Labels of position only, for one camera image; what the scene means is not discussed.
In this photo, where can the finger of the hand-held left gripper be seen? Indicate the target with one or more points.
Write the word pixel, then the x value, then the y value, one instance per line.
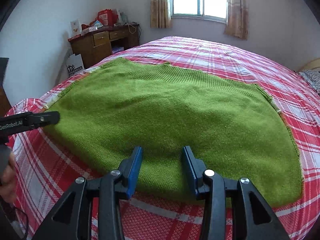
pixel 47 118

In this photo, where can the white greeting card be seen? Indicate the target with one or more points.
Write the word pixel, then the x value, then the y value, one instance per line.
pixel 76 27

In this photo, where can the white paper shopping bag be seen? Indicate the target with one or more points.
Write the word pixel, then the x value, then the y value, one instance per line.
pixel 75 65

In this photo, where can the beige patterned curtain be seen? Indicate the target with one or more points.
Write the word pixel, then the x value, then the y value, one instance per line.
pixel 161 5
pixel 236 10

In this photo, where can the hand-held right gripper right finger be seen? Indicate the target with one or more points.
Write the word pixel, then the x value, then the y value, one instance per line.
pixel 190 165

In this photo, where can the light wooden headboard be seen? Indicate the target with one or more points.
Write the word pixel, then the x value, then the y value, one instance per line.
pixel 311 64

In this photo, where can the person's left hand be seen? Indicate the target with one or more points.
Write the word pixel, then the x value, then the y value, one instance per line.
pixel 8 180

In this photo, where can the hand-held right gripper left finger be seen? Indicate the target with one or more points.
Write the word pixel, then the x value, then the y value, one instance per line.
pixel 135 165

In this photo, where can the brown wooden desk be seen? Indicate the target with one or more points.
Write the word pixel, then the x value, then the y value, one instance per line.
pixel 100 47

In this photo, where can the bed with red plaid sheet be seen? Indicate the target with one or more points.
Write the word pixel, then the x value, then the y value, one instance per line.
pixel 225 62

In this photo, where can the green orange striped knit sweater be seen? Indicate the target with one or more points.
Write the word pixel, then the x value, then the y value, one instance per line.
pixel 162 110

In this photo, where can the striped printed pillow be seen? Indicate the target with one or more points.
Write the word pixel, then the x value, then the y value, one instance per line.
pixel 311 80

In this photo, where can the red gift box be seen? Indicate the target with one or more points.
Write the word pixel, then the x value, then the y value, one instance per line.
pixel 107 17

